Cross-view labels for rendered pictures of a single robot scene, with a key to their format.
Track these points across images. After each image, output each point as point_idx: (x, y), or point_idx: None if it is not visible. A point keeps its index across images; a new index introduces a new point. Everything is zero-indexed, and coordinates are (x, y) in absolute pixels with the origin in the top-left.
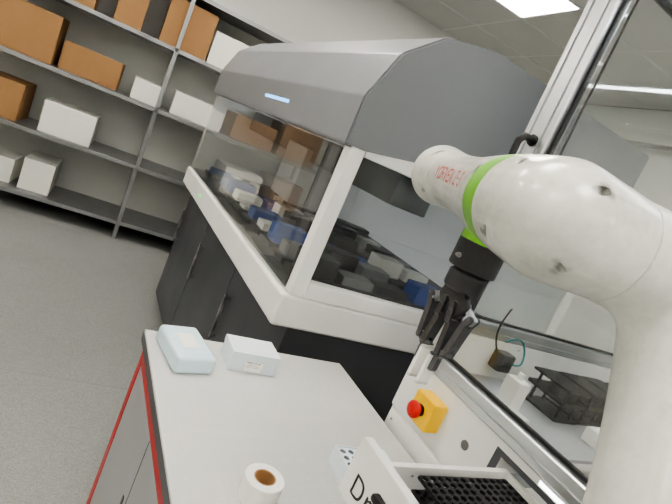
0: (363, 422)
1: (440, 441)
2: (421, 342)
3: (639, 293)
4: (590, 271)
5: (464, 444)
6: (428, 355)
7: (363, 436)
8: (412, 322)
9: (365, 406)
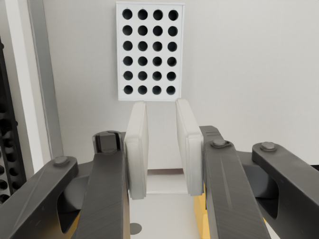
0: (275, 123)
1: (179, 208)
2: (211, 142)
3: None
4: None
5: (133, 228)
6: (132, 133)
7: (240, 104)
8: None
9: (317, 150)
